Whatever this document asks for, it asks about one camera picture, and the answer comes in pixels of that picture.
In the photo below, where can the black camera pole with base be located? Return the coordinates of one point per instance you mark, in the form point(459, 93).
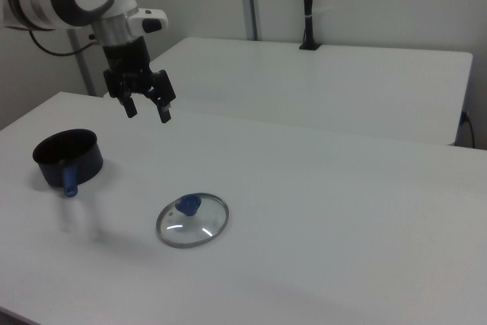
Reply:
point(307, 5)

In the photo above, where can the white side table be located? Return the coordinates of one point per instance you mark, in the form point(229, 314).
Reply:
point(304, 85)

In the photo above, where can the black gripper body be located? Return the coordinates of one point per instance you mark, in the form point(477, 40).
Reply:
point(125, 58)

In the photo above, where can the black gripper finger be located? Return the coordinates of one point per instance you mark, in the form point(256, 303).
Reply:
point(130, 106)
point(163, 87)

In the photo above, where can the glass lid with blue knob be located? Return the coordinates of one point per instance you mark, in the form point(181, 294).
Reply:
point(190, 222)

